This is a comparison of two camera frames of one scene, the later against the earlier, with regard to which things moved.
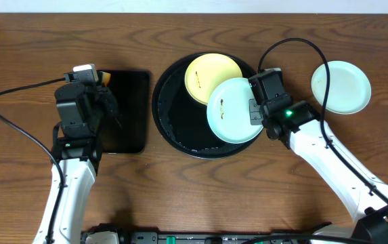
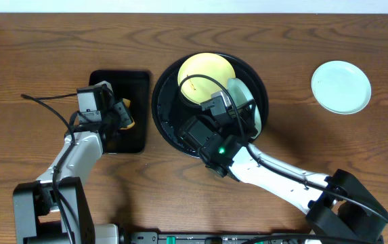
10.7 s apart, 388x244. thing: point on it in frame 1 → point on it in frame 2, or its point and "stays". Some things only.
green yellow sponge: [103, 78] → [125, 118]
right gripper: [254, 116] → [243, 119]
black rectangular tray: [128, 131] stays
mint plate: [349, 88] stays
